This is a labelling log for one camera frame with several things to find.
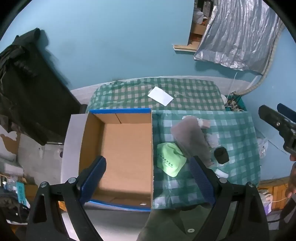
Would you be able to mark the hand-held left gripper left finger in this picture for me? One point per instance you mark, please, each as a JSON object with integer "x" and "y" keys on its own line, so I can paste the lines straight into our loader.
{"x": 93, "y": 176}

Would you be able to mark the black sock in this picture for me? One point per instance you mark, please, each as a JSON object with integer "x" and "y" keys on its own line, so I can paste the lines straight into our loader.
{"x": 221, "y": 155}

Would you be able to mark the dark green checked cloth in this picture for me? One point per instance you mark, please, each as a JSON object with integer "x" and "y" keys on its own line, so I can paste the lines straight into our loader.
{"x": 129, "y": 92}

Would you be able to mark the orange wooden cabinet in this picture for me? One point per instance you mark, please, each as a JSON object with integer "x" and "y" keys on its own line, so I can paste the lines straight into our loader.
{"x": 277, "y": 192}

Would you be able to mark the silver foil curtain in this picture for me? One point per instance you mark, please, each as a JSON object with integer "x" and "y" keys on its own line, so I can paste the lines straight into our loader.
{"x": 238, "y": 34}

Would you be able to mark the leopard print cloth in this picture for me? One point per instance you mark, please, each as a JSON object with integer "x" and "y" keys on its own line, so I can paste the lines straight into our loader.
{"x": 234, "y": 102}

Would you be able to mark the small blue carton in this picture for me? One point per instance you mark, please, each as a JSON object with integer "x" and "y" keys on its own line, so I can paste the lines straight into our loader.
{"x": 21, "y": 193}

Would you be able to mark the cardboard box with blue rim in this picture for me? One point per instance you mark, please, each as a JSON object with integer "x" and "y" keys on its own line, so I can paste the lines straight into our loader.
{"x": 124, "y": 150}

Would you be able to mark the white plastic bag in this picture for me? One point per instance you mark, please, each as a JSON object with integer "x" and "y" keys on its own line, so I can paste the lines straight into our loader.
{"x": 262, "y": 146}

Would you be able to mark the person's right hand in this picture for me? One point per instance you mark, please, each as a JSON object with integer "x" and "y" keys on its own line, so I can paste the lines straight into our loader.
{"x": 292, "y": 180}

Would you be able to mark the wooden board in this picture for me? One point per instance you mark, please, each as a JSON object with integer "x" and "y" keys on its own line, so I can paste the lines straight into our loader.
{"x": 185, "y": 48}

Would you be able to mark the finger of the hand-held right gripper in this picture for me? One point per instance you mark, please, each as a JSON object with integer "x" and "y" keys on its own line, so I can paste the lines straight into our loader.
{"x": 285, "y": 110}
{"x": 270, "y": 115}

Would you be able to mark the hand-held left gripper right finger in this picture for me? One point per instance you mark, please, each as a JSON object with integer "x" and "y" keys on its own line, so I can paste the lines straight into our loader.
{"x": 202, "y": 180}

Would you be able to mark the white sock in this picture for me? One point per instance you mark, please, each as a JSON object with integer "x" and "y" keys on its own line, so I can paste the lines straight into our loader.
{"x": 221, "y": 172}

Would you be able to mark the white paper sheet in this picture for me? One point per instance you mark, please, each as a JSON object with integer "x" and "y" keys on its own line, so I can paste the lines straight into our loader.
{"x": 160, "y": 96}

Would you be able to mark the grey and white soft cloth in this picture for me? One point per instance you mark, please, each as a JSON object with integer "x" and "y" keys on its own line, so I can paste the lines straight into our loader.
{"x": 192, "y": 136}

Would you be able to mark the light green checked blanket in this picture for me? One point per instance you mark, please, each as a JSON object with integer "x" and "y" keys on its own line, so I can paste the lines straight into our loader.
{"x": 238, "y": 139}

